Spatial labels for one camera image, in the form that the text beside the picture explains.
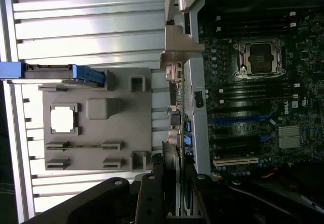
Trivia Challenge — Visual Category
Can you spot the green Dell motherboard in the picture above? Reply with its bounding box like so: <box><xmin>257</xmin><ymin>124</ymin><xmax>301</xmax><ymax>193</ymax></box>
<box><xmin>199</xmin><ymin>11</ymin><xmax>324</xmax><ymax>182</ymax></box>

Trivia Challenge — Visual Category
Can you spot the metal CPU socket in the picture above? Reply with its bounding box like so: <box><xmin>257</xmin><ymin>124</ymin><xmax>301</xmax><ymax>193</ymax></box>
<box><xmin>232</xmin><ymin>37</ymin><xmax>287</xmax><ymax>80</ymax></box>

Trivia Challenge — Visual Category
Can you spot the green RAM stick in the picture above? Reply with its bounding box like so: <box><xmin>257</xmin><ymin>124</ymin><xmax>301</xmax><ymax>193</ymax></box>
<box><xmin>46</xmin><ymin>144</ymin><xmax>123</xmax><ymax>149</ymax></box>

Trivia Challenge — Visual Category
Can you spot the silver CPU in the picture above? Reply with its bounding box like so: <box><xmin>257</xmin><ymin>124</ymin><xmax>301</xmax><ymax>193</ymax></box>
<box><xmin>50</xmin><ymin>106</ymin><xmax>77</xmax><ymax>134</ymax></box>

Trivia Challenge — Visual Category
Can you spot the silver chipset heatsink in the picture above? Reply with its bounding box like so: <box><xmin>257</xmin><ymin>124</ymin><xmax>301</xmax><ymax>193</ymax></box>
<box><xmin>277</xmin><ymin>125</ymin><xmax>304</xmax><ymax>150</ymax></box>

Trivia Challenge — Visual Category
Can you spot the white expansion slot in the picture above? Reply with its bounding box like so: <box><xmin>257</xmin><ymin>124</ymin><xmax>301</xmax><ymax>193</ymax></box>
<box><xmin>213</xmin><ymin>156</ymin><xmax>259</xmax><ymax>167</ymax></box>

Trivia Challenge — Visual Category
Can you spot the blue plastic disk carrier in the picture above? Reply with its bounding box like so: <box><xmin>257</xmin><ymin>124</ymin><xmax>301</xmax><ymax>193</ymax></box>
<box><xmin>0</xmin><ymin>61</ymin><xmax>105</xmax><ymax>86</ymax></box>

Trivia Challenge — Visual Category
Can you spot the open black PC case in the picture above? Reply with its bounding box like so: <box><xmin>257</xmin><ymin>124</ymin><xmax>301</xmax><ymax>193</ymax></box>
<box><xmin>164</xmin><ymin>0</ymin><xmax>324</xmax><ymax>224</ymax></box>

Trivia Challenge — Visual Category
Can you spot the grey parts rack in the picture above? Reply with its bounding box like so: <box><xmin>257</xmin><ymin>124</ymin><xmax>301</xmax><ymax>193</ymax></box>
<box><xmin>37</xmin><ymin>67</ymin><xmax>153</xmax><ymax>172</ymax></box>

